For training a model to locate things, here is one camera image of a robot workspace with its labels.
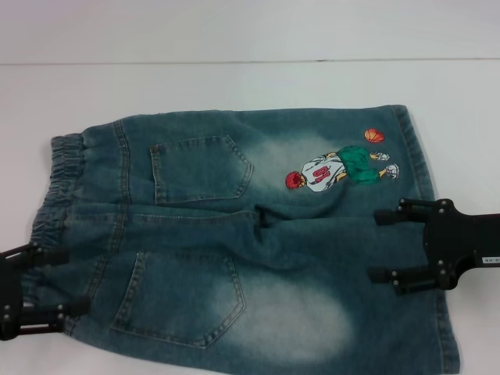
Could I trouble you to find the blue denim shorts with cartoon print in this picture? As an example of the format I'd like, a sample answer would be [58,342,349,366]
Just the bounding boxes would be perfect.
[30,103,448,375]

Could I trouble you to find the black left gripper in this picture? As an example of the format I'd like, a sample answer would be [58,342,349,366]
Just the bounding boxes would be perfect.
[0,241,92,340]

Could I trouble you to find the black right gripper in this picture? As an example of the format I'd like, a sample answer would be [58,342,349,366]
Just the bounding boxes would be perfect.
[368,197,500,297]

